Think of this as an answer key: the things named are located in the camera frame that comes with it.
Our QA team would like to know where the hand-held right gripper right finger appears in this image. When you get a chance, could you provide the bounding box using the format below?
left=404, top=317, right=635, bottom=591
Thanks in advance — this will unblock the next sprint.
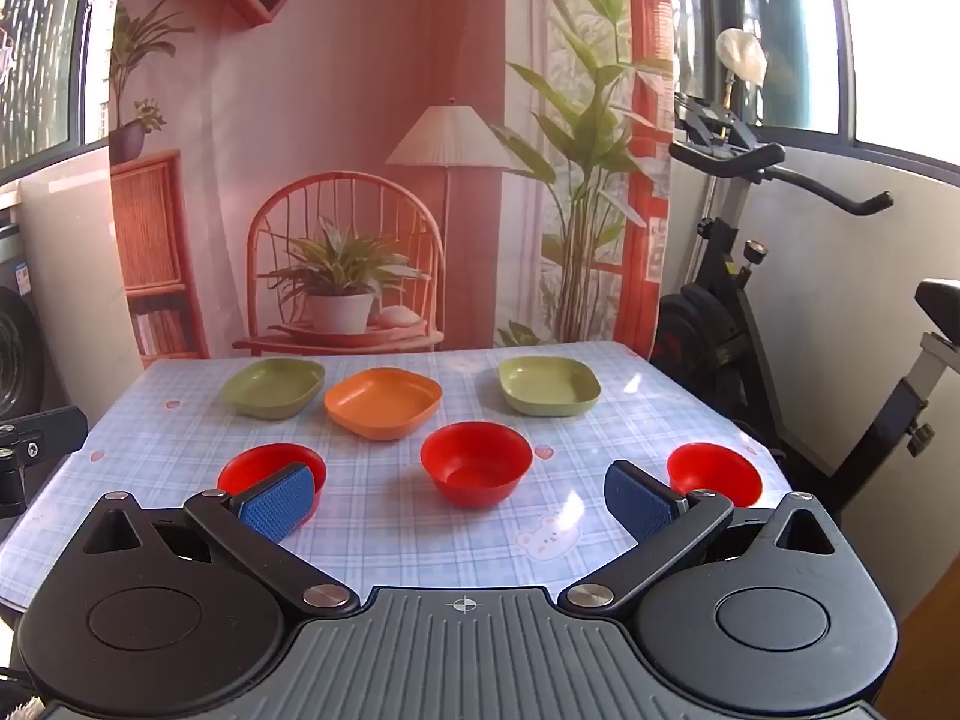
left=559, top=459, right=852, bottom=620

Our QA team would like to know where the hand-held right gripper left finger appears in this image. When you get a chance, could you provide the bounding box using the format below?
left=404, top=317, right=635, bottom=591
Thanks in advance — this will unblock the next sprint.
left=79, top=463, right=362, bottom=623

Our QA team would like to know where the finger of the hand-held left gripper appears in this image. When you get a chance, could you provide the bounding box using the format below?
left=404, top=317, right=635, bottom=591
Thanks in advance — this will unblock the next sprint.
left=0, top=405, right=89, bottom=518

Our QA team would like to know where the green square plate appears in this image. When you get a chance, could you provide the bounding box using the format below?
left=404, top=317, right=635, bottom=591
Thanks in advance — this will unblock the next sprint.
left=221, top=358, right=325, bottom=421
left=498, top=356, right=602, bottom=417

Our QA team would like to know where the red bowl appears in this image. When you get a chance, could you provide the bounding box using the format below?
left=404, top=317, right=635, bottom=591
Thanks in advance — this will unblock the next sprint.
left=420, top=422, right=533, bottom=507
left=217, top=442, right=328, bottom=526
left=667, top=442, right=764, bottom=509

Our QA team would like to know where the blue plaid tablecloth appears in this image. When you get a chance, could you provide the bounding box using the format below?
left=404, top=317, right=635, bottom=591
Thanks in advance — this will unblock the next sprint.
left=0, top=341, right=796, bottom=616

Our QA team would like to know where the orange square plate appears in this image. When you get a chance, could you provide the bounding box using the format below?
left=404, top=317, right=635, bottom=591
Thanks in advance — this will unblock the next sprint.
left=324, top=367, right=443, bottom=442

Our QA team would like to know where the black exercise bike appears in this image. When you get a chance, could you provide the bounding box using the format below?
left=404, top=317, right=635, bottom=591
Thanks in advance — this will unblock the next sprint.
left=649, top=90, right=960, bottom=533

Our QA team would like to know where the printed backdrop cloth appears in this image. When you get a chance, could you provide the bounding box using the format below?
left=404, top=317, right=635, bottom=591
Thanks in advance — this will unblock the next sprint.
left=109, top=0, right=676, bottom=361

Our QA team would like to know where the white cloth cover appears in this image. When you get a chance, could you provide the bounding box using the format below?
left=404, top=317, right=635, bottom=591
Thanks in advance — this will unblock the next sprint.
left=716, top=28, right=771, bottom=89

